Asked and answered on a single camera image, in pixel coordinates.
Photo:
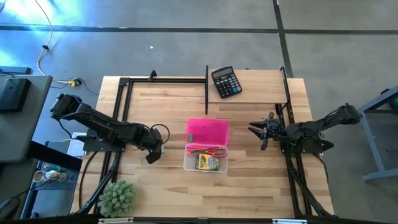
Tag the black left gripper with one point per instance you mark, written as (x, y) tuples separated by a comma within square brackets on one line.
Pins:
[(152, 141)]

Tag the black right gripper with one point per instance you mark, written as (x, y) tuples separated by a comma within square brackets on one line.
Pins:
[(272, 132)]

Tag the black pencil orange eraser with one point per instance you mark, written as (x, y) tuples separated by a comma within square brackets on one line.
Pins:
[(194, 151)]

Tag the pink and clear pencil case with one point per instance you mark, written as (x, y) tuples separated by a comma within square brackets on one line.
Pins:
[(206, 130)]

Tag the yellow green crayon box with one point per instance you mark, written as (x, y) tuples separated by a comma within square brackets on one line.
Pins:
[(206, 161)]

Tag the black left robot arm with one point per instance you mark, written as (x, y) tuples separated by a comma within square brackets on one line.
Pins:
[(102, 124)]

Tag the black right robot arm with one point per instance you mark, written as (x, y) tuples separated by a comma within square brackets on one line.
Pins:
[(314, 127)]

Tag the wooden shelf riser black legs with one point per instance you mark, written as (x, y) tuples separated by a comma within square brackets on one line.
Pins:
[(261, 87)]

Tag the black desk calculator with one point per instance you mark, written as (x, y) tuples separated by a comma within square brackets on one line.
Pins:
[(226, 82)]

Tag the green artificial plant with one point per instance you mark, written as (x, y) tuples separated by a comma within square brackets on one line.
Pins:
[(116, 199)]

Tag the white paper sheet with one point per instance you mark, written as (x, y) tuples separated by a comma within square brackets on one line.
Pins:
[(74, 149)]

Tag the black cart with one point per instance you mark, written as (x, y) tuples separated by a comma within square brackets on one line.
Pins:
[(53, 155)]

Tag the grey blue metal table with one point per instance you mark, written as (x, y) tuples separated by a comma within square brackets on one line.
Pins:
[(374, 146)]

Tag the grey desk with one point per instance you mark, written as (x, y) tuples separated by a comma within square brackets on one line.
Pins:
[(28, 130)]

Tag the black box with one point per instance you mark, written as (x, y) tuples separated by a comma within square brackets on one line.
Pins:
[(14, 95)]

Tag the black flat device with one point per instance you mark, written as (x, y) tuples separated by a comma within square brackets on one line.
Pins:
[(15, 70)]

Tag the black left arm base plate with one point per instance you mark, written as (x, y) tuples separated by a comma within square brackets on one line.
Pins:
[(93, 144)]

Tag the black aluminium rig frame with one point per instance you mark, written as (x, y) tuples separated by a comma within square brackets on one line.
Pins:
[(168, 80)]

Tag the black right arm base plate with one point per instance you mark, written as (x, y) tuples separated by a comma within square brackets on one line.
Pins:
[(323, 145)]

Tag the silver frame bracket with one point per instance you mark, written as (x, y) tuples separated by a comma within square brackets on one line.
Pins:
[(116, 220), (289, 221)]

